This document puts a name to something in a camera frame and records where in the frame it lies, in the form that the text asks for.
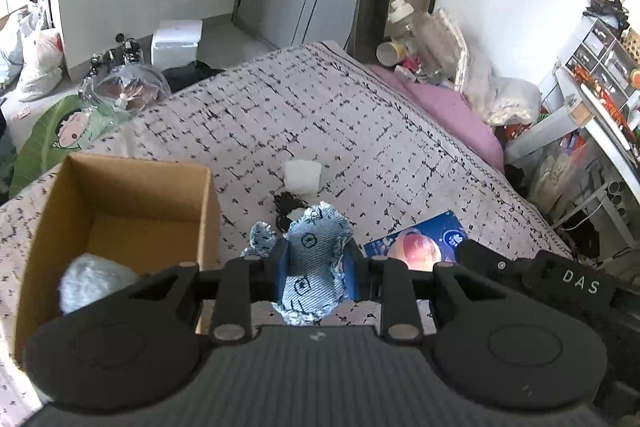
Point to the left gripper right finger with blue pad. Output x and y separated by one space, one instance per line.
389 283

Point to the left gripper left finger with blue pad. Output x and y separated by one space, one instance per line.
240 283

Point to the blue tissue pack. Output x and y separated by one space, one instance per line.
423 245

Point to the grey blue patterned pouch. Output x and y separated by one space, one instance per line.
315 284

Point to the black lace white item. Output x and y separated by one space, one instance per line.
289 208

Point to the white foam cube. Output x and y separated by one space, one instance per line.
302 177

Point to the brown cardboard box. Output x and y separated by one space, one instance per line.
147 215

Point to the white black patterned bedspread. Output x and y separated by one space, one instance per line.
386 165

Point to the pink pillow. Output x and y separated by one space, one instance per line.
449 110

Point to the paper cup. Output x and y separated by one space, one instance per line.
390 53

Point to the clear plastic bag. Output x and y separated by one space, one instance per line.
124 91

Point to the clear plastic bottle white cap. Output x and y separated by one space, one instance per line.
407 28

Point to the white desk shelf unit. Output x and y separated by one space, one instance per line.
586 147

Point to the green cartoon leaf mat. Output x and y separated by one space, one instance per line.
68 126

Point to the white small bin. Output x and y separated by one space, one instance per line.
175 43

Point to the white plastic trash bag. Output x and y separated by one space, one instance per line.
42 71

